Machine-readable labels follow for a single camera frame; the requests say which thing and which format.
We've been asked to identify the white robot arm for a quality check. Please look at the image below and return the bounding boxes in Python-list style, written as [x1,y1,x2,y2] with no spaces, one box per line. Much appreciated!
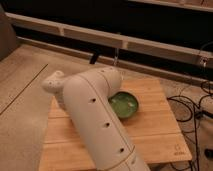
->
[42,67,151,171]

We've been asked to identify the green bowl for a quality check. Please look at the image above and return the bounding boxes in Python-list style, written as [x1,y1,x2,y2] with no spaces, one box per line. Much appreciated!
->
[108,91,139,119]

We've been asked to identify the grey cabinet corner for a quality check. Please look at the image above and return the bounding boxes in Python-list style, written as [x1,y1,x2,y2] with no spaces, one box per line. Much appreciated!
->
[0,5,20,61]

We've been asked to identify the black clamp on rail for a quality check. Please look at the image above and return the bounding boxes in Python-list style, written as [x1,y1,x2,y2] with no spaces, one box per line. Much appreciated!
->
[89,52,100,64]

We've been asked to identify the white shelf rail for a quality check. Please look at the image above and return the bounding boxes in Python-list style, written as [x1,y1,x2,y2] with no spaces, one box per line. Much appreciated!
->
[6,12,213,68]

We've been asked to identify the black cables on floor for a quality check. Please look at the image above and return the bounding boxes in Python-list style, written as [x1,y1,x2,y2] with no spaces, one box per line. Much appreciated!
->
[166,43,213,171]

